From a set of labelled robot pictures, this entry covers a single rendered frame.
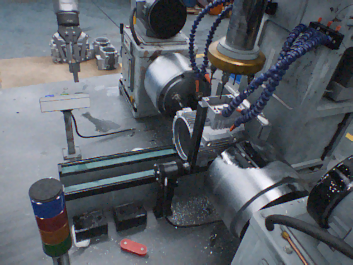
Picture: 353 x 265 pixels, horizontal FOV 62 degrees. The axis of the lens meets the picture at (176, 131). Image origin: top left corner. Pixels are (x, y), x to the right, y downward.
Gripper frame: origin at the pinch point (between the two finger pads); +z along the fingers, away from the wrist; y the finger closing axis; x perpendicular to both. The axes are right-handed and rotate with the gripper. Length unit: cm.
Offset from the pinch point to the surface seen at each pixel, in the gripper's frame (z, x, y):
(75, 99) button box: 9.5, -3.6, -1.3
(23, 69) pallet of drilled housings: -17, 227, -31
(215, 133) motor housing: 25, -30, 41
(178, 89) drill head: 9.5, -7.3, 37.3
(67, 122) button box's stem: 17.9, 1.8, -5.0
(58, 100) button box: 9.1, -3.6, -7.2
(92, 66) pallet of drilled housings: -15, 224, 36
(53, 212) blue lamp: 28, -58, -12
